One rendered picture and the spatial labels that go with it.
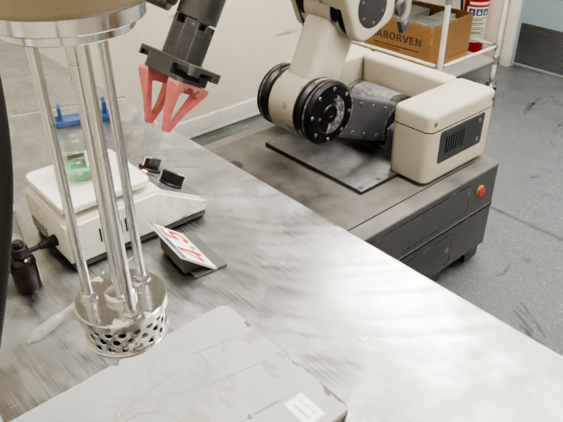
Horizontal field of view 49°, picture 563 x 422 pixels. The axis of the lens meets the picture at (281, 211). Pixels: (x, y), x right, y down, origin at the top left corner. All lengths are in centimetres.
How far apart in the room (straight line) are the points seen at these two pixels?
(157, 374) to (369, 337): 23
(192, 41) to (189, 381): 44
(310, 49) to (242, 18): 125
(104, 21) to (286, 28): 270
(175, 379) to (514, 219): 186
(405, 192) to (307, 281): 98
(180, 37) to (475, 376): 55
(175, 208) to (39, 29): 52
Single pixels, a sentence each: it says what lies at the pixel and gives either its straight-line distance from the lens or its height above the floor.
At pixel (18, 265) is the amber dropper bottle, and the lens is 77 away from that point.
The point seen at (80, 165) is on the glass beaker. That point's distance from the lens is 80.
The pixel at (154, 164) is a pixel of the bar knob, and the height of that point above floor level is 81.
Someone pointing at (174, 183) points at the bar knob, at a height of 80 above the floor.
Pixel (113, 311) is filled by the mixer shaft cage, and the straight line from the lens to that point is 47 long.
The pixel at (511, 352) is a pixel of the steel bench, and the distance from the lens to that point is 71.
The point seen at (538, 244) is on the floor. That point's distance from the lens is 226.
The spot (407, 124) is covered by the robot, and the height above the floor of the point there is 53.
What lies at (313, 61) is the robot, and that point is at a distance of 161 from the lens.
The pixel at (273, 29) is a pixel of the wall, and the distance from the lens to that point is 298.
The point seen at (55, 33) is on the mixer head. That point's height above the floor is 113.
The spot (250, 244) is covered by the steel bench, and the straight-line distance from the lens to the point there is 82.
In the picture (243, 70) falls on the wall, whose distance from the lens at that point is 292.
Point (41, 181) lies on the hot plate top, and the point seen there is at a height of 84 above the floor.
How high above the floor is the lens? 123
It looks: 33 degrees down
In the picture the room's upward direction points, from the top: 1 degrees counter-clockwise
